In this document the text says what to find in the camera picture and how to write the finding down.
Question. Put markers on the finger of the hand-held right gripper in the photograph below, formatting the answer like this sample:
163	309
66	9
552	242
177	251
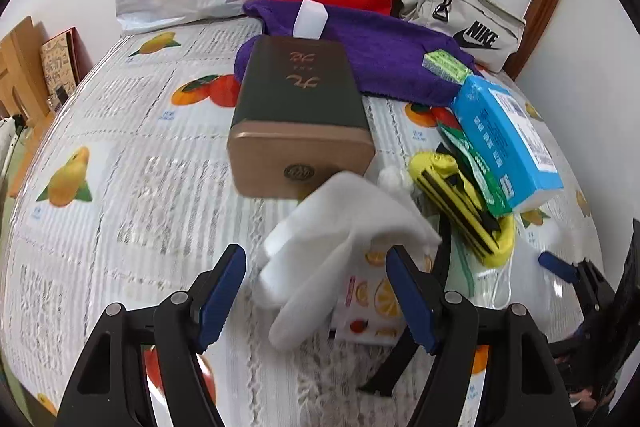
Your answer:
555	265

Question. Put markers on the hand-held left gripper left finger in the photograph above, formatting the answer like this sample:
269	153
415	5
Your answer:
223	294

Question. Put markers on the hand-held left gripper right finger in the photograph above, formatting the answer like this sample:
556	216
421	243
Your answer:
409	297

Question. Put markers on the fruit-print packet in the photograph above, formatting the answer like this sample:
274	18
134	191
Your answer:
370	307

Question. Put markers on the white soft cloth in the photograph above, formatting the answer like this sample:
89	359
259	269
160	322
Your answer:
345	232

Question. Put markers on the green foil packet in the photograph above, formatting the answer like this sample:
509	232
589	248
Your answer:
475	162

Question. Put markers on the purple towel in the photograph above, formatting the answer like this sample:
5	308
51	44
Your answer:
380	52

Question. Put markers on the clear plastic bag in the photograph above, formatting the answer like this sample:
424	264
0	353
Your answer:
492	272

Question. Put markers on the fruit-print tablecloth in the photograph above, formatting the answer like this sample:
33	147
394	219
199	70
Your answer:
125	207

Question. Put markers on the blue tissue pack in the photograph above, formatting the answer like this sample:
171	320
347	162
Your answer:
500	137

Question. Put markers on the green and gold tin box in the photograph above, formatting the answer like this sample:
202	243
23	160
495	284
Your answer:
300	107

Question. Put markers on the green sponge pack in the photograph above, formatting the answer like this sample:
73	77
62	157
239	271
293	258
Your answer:
447	64

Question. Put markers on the grey waist bag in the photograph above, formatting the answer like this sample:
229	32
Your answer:
465	17

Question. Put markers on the brown printed paper box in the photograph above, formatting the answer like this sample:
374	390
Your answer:
60	62

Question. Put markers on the white tissue on towel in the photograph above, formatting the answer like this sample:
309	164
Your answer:
310	19

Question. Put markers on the wooden furniture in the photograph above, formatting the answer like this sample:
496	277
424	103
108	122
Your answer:
20	67

